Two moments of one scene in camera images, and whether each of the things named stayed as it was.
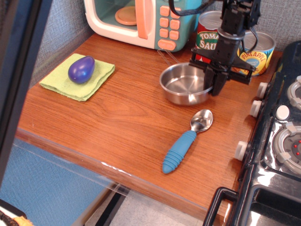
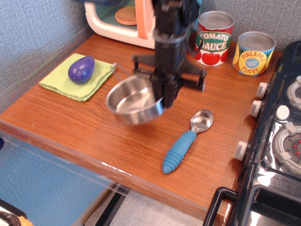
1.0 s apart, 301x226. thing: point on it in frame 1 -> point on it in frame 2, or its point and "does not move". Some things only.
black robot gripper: (225, 54) -> (169, 61)
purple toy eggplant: (82, 69) does not move
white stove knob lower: (241, 148) does not move
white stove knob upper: (262, 89) does not move
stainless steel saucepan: (182, 84) -> (131, 99)
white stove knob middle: (255, 108) does not move
